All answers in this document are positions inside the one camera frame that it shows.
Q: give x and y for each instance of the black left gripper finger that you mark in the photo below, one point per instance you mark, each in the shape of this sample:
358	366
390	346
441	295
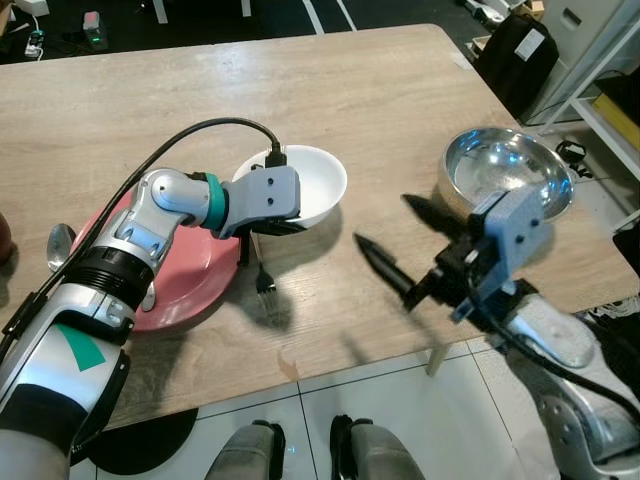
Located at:
288	227

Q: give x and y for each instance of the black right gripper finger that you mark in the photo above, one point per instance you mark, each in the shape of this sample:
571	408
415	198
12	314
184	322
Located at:
385	268
435	216

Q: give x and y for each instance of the white ceramic bowl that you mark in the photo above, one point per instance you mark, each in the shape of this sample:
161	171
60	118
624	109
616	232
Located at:
320	185

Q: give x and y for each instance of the silver metal fork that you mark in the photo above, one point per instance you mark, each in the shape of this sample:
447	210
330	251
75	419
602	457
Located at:
266	285

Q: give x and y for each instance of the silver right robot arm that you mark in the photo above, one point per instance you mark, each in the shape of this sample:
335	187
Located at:
560	340

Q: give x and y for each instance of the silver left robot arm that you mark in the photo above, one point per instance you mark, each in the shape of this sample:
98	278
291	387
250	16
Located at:
150	215

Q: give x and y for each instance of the shiny steel bowl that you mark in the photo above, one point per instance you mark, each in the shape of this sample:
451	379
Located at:
500	170

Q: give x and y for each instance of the pink round plate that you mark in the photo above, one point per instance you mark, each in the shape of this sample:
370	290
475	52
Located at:
195	280

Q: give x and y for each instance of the wooden table leg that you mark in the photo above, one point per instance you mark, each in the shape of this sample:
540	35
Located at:
436	358

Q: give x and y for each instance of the silver metal cutlery piece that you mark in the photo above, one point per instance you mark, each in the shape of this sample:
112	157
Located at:
150	297

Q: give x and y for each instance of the black headphones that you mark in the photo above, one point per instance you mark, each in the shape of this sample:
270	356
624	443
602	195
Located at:
575	158

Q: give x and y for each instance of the black bag with white label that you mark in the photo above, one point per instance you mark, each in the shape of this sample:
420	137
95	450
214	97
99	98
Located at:
510	70

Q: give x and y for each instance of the grey right robot leg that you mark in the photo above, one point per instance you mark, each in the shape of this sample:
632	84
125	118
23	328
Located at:
375	455

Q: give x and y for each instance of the white metal shelf rack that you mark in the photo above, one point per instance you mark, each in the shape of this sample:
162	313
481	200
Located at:
612	152

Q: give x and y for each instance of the silver metal spoon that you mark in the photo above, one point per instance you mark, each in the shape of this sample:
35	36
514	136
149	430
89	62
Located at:
60	245

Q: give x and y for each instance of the yellow flat box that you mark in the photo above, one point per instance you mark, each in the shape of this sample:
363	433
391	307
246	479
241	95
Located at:
618	120

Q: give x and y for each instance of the black grey handheld vacuum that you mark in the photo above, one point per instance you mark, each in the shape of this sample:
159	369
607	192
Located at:
490	10

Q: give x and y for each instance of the small tan block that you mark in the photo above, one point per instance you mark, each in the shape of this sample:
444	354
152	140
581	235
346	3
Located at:
535	9

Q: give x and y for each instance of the black floor fan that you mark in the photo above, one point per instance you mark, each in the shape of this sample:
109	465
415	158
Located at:
140	445

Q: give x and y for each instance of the white drawer cabinet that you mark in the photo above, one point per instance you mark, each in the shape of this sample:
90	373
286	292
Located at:
590	25

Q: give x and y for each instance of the small red grey device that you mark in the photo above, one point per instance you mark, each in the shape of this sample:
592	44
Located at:
92	27

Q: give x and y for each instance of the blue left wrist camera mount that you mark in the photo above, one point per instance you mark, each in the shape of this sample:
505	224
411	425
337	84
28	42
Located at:
265	195

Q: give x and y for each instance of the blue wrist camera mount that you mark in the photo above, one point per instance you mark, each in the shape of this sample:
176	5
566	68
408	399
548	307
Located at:
510	235
265	195

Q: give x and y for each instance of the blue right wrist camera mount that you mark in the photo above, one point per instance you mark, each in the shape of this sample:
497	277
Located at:
510	235

